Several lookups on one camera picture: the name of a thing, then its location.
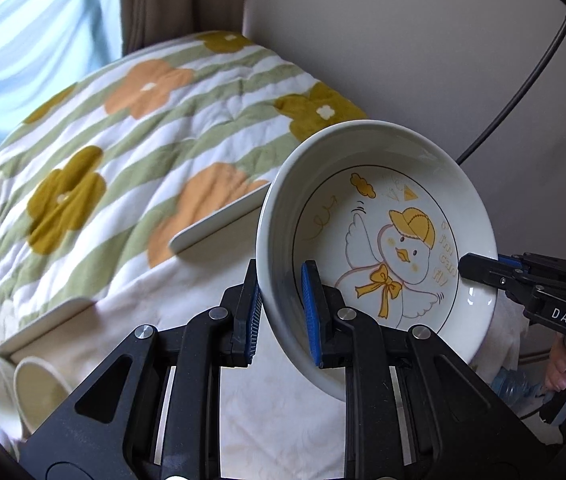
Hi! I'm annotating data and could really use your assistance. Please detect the white table rail left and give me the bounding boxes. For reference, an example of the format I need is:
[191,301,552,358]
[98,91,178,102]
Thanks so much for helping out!
[0,297,96,358]

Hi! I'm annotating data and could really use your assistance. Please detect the light blue sheer curtain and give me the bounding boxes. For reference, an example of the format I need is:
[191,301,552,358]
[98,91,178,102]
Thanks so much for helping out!
[0,0,123,143]

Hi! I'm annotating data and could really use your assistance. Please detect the cream patterned tablecloth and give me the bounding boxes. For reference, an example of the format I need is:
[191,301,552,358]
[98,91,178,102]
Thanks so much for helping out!
[8,204,522,480]

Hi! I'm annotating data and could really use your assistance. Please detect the white table rail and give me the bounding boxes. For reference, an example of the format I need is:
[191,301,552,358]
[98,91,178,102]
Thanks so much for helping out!
[169,184,269,255]
[0,297,96,358]

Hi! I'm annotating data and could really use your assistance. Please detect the white duck picture plate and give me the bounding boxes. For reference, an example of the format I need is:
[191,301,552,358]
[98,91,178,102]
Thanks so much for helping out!
[256,119,498,400]

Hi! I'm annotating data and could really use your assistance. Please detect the cream duck bowl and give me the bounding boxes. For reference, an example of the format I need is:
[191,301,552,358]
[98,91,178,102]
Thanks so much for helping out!
[13,356,73,434]

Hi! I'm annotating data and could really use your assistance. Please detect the black thin cable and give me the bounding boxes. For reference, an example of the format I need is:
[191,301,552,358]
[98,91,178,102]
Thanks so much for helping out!
[454,0,566,166]

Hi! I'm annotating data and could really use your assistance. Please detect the white table rail right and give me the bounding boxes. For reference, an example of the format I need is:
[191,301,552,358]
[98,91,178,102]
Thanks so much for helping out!
[169,184,269,255]

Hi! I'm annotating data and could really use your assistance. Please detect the floral striped bed quilt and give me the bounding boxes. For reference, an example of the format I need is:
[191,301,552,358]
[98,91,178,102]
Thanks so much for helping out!
[0,29,369,456]

